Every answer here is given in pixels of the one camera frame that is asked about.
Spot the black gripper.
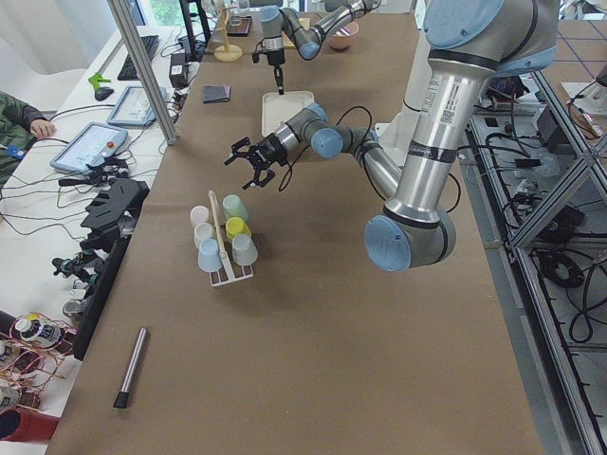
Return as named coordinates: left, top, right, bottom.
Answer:
left=224, top=133, right=288, bottom=190
left=251, top=47, right=285, bottom=95

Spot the cream rabbit serving tray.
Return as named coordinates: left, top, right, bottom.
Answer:
left=261, top=91, right=314, bottom=137

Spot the mint green plastic cup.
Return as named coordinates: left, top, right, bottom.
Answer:
left=222, top=194, right=249, bottom=223

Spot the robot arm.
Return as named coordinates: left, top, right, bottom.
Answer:
left=230, top=1, right=560, bottom=272
left=252, top=0, right=380, bottom=95

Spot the black glass holder tray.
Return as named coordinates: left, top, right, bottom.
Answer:
left=227, top=16, right=252, bottom=37

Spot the yellow plastic cup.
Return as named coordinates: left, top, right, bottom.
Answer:
left=225, top=216, right=251, bottom=242

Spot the pink plastic cup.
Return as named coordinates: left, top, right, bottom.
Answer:
left=190, top=205, right=212, bottom=228

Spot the cream plastic cup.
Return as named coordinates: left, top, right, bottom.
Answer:
left=193, top=222, right=216, bottom=248

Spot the grey plastic cup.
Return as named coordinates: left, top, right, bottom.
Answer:
left=231, top=234, right=258, bottom=266

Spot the light blue plastic cup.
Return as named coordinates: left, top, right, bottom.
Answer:
left=197, top=238, right=223, bottom=273

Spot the wooden mug tree stand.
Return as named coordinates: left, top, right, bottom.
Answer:
left=213, top=0, right=243, bottom=63

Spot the pink bowl with ice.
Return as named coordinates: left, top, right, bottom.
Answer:
left=327, top=22, right=359, bottom=50

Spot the folded grey cloth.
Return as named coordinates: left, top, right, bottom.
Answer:
left=202, top=84, right=231, bottom=103

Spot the far blue teach pendant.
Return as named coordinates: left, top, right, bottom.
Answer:
left=106, top=85, right=156, bottom=128

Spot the blue teach pendant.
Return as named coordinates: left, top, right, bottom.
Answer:
left=49, top=122, right=128, bottom=174
left=106, top=85, right=156, bottom=128

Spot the black keyboard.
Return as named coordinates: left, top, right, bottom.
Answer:
left=116, top=34, right=161, bottom=82

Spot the near blue teach pendant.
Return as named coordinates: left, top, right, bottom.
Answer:
left=49, top=122, right=128, bottom=174

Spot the metal cylinder brush tool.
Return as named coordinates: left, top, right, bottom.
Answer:
left=113, top=327, right=148, bottom=409

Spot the white wire cup rack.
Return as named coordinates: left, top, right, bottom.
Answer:
left=208, top=190, right=254, bottom=287

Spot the aluminium frame post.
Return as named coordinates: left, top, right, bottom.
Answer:
left=107, top=0, right=176, bottom=146

